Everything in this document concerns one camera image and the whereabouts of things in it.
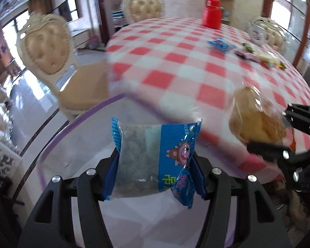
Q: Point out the wall television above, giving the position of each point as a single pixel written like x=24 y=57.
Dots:
x=68 y=10

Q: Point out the cream tufted chair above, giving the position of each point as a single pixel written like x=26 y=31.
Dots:
x=46 y=48
x=139 y=10
x=275 y=37

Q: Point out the cream tufted chair back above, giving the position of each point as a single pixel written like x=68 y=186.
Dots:
x=139 y=10

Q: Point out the white floral teapot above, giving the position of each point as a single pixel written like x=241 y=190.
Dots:
x=257 y=33

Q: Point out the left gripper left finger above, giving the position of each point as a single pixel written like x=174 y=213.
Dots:
x=50 y=223

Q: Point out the cream tufted chair left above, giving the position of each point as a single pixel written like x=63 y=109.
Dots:
x=46 y=48

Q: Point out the red thermos jug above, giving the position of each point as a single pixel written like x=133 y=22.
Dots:
x=212 y=14

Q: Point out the red white checkered tablecloth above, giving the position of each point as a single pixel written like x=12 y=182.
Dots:
x=168 y=63

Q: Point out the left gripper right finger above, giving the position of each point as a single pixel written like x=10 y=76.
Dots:
x=258 y=224

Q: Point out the wooden corner shelf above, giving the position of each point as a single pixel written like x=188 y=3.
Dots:
x=227 y=8

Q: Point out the pink snack packet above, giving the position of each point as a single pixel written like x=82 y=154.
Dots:
x=247 y=55

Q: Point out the yellow cake clear packet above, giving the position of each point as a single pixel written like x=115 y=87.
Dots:
x=270 y=60

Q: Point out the blue snack packet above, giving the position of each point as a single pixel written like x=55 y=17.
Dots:
x=152 y=159
x=221 y=45

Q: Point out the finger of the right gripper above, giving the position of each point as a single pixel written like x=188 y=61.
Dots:
x=270 y=152
x=298 y=116

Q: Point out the bread sandwich clear packet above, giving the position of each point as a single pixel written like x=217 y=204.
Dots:
x=254 y=118

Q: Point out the green snack packet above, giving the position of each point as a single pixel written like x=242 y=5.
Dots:
x=249 y=48

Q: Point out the cream tufted chair right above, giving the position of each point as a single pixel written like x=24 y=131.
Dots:
x=275 y=37

